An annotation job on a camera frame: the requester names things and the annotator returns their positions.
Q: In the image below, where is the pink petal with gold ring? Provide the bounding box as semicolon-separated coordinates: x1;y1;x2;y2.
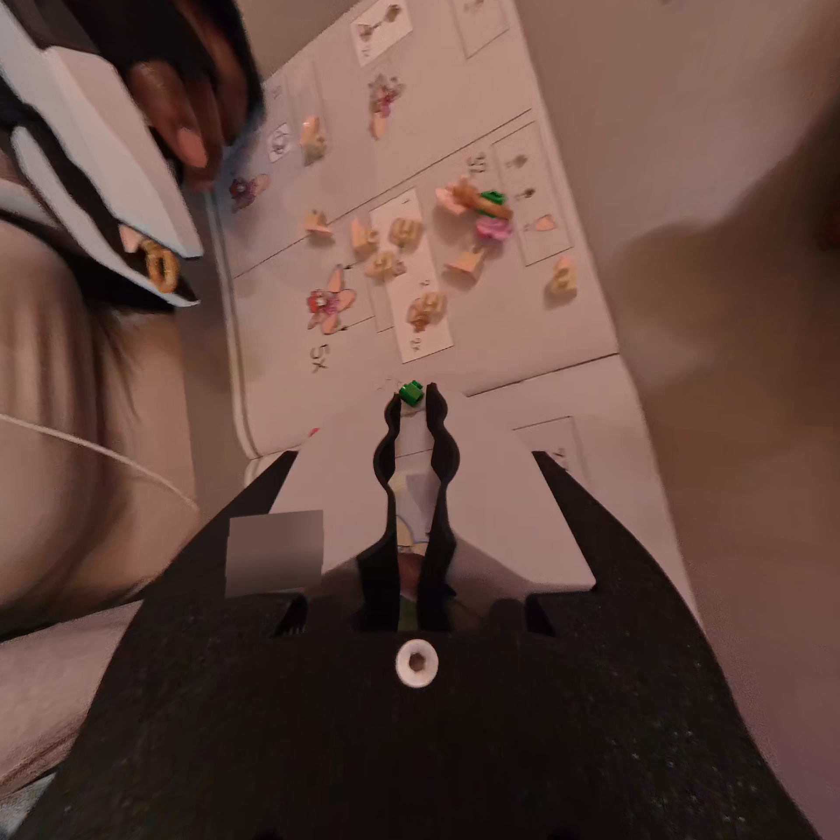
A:
434;177;516;221
120;226;179;294

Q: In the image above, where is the white drawstring cord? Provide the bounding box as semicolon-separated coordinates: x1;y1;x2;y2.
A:
0;412;200;511

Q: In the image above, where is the person's left hand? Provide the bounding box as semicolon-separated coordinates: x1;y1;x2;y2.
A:
125;51;261;193

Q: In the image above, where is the person's beige jacket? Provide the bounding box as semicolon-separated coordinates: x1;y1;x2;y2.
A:
0;197;201;840

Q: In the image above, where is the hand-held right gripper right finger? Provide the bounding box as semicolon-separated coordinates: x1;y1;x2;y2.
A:
419;382;598;632

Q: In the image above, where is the instruction booklet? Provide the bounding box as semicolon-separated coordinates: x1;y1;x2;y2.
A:
206;0;700;624

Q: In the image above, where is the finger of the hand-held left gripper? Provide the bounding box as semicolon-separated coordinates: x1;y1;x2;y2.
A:
0;0;206;260
0;125;201;309

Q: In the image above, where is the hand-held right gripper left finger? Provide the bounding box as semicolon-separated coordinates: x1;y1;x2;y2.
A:
268;394;403;632

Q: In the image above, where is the grey desk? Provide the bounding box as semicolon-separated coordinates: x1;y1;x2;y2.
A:
233;0;840;840

